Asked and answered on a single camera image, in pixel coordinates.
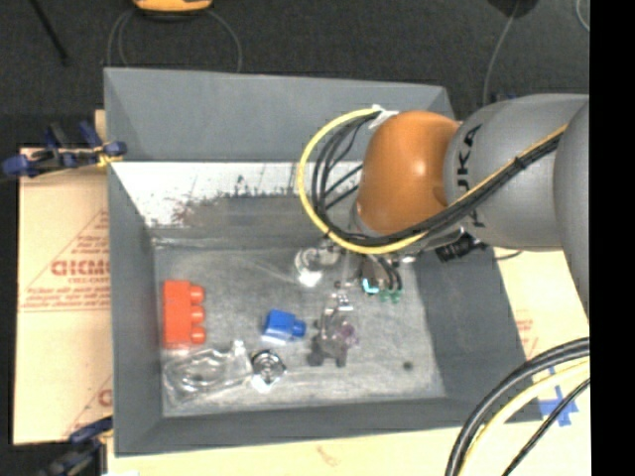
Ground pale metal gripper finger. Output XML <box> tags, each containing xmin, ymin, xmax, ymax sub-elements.
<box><xmin>332</xmin><ymin>303</ymin><xmax>355</xmax><ymax>369</ymax></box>
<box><xmin>308</xmin><ymin>290</ymin><xmax>343</xmax><ymax>366</ymax></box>

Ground blue toy building block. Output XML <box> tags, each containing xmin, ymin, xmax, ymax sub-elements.
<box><xmin>260</xmin><ymin>308</ymin><xmax>308</xmax><ymax>347</ymax></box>

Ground clear glass cup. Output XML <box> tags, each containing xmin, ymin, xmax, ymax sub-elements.
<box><xmin>294</xmin><ymin>245</ymin><xmax>343</xmax><ymax>288</ymax></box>

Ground shiny clear glass piece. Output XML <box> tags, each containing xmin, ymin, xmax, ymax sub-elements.
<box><xmin>249</xmin><ymin>348</ymin><xmax>289</xmax><ymax>394</ymax></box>

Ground clear plastic packet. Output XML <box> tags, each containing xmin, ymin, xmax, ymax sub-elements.
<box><xmin>163</xmin><ymin>339</ymin><xmax>253</xmax><ymax>402</ymax></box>

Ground red toy building block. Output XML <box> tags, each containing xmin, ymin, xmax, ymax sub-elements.
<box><xmin>162</xmin><ymin>280</ymin><xmax>207</xmax><ymax>350</ymax></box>

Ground grey metal bin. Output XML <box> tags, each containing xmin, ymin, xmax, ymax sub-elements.
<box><xmin>102</xmin><ymin>66</ymin><xmax>542</xmax><ymax>455</ymax></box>

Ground brown cardboard board red print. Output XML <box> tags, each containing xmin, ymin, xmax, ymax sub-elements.
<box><xmin>12</xmin><ymin>146</ymin><xmax>590</xmax><ymax>445</ymax></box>

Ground black cylinder on white bracket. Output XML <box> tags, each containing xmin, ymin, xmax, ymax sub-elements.
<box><xmin>420</xmin><ymin>230</ymin><xmax>485</xmax><ymax>266</ymax></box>

